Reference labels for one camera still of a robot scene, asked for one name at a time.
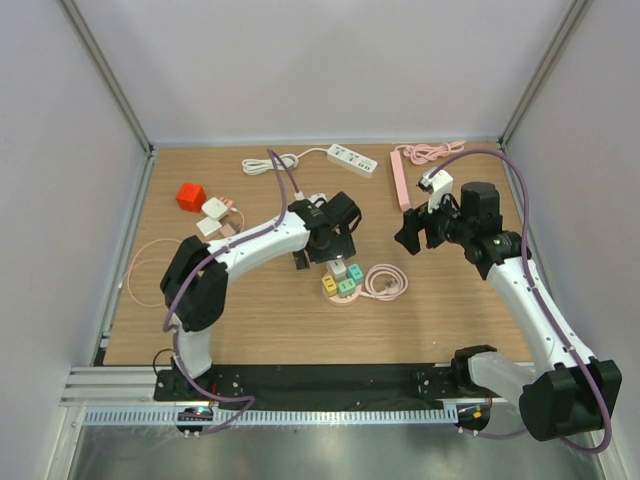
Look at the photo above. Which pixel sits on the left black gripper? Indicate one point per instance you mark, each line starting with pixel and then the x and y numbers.
pixel 342 248

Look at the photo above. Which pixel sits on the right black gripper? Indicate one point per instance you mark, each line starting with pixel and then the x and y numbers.
pixel 415 220

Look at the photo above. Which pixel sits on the white plug adapter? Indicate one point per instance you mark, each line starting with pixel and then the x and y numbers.
pixel 337 269

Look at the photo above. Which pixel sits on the yellow plug adapter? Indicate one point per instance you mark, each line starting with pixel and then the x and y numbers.
pixel 329 285

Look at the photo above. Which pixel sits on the teal plug adapter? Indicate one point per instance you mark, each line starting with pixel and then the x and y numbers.
pixel 355 273

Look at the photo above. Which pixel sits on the green plug adapter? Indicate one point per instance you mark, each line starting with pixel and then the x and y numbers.
pixel 346 287

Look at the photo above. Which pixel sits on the round pink socket base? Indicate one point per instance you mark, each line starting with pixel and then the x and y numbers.
pixel 338 301

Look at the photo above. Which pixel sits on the pink power strip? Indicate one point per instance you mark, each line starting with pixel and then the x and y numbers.
pixel 417 154

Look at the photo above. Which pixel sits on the white power strip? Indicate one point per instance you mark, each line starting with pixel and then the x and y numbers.
pixel 335 153

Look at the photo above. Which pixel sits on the mauve dual usb charger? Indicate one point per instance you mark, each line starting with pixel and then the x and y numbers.
pixel 227 230

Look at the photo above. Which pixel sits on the white square charger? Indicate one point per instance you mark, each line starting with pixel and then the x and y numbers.
pixel 208 227

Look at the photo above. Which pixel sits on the red cube adapter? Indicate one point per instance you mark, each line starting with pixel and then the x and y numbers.
pixel 191 197

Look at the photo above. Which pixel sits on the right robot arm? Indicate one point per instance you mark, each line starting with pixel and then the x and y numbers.
pixel 568 391

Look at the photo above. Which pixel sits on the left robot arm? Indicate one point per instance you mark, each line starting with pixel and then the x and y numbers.
pixel 196 281

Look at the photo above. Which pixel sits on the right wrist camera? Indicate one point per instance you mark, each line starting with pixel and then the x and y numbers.
pixel 437 184

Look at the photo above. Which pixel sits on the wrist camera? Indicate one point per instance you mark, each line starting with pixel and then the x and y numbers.
pixel 437 184
pixel 312 197

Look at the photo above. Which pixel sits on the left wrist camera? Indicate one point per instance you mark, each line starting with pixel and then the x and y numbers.
pixel 312 197

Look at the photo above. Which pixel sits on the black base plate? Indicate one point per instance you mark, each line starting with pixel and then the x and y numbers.
pixel 339 388

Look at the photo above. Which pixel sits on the slotted cable duct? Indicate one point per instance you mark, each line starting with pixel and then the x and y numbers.
pixel 200 417

